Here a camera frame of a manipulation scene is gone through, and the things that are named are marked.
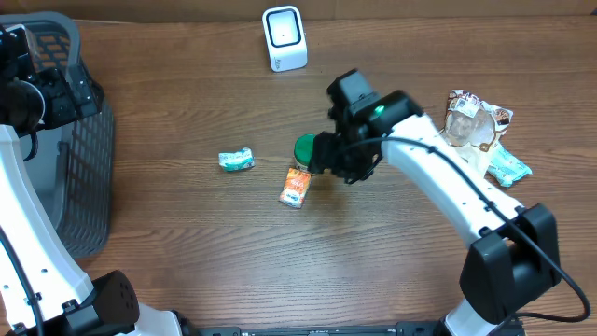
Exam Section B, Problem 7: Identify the small teal wipes pack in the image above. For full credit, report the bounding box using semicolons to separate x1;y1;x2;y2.
218;147;256;172

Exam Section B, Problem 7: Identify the orange snack packet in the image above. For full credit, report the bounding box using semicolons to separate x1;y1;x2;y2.
279;168;312;209

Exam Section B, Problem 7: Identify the beige brown snack bag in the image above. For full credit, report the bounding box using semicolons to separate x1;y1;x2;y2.
440;90;514;177

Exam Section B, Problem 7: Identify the grey plastic mesh basket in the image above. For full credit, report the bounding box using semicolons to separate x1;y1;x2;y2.
1;12;116;259

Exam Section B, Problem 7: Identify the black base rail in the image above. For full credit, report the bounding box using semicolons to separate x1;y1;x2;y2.
197;321;450;336

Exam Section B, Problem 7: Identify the white barcode scanner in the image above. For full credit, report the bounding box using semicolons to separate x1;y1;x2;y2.
262;6;308;73

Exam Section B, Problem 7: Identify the green lid jar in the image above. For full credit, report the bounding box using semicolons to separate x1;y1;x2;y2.
293;134;315;172

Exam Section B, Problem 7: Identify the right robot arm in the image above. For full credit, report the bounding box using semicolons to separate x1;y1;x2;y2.
309;69;561;335

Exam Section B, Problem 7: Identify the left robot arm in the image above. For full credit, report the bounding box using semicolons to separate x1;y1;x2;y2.
1;12;196;335

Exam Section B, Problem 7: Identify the teal tissue pack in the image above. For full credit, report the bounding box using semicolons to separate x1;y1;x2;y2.
488;143;533;188

